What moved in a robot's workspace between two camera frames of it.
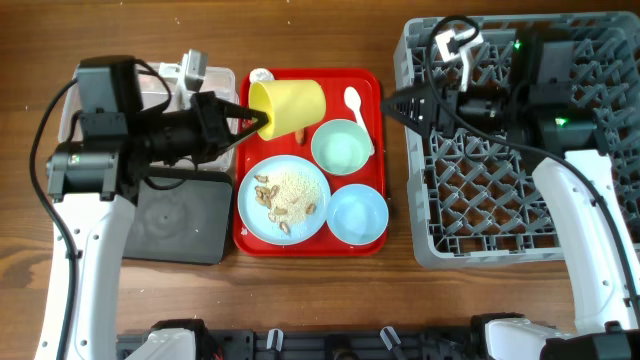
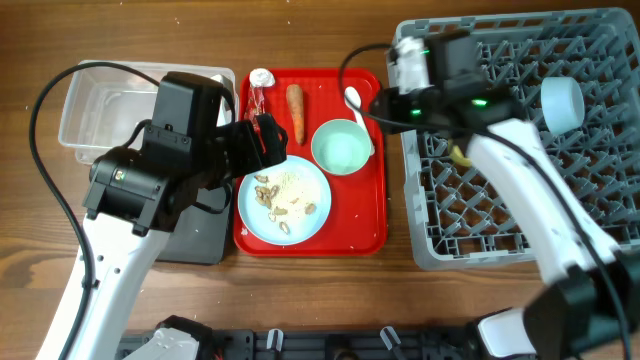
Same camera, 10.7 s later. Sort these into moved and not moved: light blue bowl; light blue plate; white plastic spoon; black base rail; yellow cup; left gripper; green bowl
Moved: left gripper; yellow cup; light blue bowl
Not moved: light blue plate; black base rail; green bowl; white plastic spoon
